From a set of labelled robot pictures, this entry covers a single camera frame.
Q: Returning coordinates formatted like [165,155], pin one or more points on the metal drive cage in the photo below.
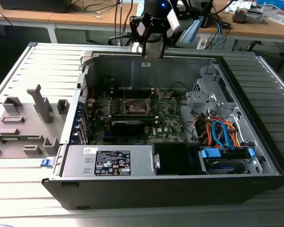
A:
[203,97]

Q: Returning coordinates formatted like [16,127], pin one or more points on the metal cpu locking lever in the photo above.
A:
[157,101]
[124,91]

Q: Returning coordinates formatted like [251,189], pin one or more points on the blue disk carrier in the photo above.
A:
[211,154]

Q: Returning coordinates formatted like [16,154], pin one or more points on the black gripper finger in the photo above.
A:
[133,27]
[168,35]

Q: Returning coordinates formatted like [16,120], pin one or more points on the black open pc case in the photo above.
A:
[132,194]

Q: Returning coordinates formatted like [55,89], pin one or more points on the cpu cooler heatsink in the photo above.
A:
[240,15]

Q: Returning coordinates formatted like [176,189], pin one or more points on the silver cpu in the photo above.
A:
[154,48]

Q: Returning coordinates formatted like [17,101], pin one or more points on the blue cardboard box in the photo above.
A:
[272,3]

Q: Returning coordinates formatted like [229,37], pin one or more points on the white papers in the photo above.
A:
[236,6]

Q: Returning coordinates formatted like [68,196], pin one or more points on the grey parts rack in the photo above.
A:
[28,111]

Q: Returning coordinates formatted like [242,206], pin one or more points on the small blue clip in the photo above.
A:
[46,163]

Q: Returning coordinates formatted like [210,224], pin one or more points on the cpu socket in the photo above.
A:
[137,107]

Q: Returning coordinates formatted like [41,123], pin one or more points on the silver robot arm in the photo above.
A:
[190,32]

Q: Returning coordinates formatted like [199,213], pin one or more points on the white power strip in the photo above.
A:
[201,43]

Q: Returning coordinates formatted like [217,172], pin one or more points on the green motherboard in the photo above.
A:
[166,113]

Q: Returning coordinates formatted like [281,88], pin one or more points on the wooden desk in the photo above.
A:
[262,29]
[26,15]

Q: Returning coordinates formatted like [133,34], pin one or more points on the grey power supply unit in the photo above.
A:
[80,163]

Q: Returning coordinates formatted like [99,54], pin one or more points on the grey metal drive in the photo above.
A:
[255,16]

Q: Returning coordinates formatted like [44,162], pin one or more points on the clear plastic bag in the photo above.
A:
[279,19]

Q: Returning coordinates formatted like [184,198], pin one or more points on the wide black device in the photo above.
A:
[33,6]

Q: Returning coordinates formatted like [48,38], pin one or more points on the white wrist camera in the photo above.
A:
[174,20]

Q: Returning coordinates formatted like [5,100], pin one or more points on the black graphics card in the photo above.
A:
[127,128]

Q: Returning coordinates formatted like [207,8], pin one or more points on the hard disk with blue label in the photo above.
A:
[224,168]

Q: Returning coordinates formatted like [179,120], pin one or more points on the round coin battery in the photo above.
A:
[168,95]

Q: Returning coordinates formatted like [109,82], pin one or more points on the tall black box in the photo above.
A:
[207,14]

